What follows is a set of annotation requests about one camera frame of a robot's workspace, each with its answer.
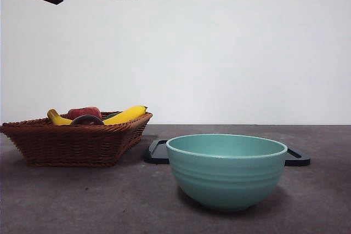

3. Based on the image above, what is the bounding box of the red apple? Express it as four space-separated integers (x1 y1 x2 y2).
67 106 102 119

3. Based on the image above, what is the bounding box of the yellow banana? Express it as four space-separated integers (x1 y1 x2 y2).
47 104 149 125

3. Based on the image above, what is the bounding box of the dark purple plum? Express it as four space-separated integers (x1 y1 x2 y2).
71 114 105 126

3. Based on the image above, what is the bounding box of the teal ribbed bowl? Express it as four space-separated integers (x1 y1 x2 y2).
165 133 288 213

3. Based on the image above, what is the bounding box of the brown wicker basket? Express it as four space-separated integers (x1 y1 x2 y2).
0 111 154 168

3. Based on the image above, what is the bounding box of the dark green rectangular tray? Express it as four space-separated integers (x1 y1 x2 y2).
144 138 312 167

